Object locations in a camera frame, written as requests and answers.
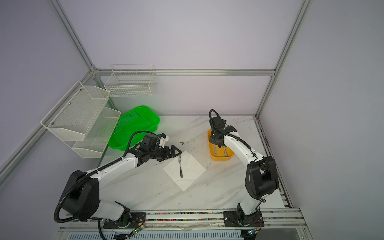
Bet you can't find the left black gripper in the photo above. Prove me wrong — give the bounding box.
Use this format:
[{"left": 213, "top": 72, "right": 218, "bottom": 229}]
[{"left": 149, "top": 144, "right": 182, "bottom": 163}]

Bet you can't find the silver fork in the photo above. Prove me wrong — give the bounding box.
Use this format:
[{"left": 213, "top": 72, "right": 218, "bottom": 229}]
[{"left": 177, "top": 155, "right": 183, "bottom": 179}]

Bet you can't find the white paper napkin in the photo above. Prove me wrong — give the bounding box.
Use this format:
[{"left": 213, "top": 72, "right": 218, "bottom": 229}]
[{"left": 164, "top": 151, "right": 206, "bottom": 191}]

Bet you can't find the silver knife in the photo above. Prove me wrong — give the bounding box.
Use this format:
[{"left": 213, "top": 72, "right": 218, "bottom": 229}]
[{"left": 223, "top": 147, "right": 228, "bottom": 157}]

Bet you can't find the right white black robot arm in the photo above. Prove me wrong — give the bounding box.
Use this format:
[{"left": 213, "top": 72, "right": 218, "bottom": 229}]
[{"left": 209, "top": 109, "right": 280, "bottom": 240}]

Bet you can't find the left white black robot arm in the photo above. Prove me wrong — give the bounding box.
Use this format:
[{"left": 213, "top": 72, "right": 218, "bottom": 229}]
[{"left": 54, "top": 131, "right": 182, "bottom": 239}]

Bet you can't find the yellow plastic tray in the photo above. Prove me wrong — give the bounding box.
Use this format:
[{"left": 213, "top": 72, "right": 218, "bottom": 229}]
[{"left": 207, "top": 130, "right": 235, "bottom": 162}]

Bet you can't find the green plastic basket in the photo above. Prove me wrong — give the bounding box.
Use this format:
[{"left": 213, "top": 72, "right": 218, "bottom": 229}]
[{"left": 108, "top": 106, "right": 160, "bottom": 151}]

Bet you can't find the lower white mesh shelf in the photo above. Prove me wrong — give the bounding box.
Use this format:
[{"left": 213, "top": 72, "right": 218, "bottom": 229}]
[{"left": 65, "top": 107, "right": 121, "bottom": 159}]

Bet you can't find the white mesh shelf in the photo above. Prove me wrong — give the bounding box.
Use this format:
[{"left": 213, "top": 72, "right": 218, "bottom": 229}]
[
  {"left": 41, "top": 82, "right": 110, "bottom": 142},
  {"left": 65, "top": 107, "right": 121, "bottom": 159}
]

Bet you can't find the upper white mesh shelf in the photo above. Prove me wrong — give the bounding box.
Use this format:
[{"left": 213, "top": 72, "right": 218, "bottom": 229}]
[{"left": 41, "top": 82, "right": 110, "bottom": 142}]

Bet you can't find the white wire wall basket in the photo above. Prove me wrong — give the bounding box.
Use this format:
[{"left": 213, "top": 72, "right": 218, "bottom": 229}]
[{"left": 105, "top": 65, "right": 157, "bottom": 97}]

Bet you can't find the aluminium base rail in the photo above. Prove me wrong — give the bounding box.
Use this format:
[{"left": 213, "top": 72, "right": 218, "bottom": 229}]
[{"left": 55, "top": 208, "right": 313, "bottom": 240}]

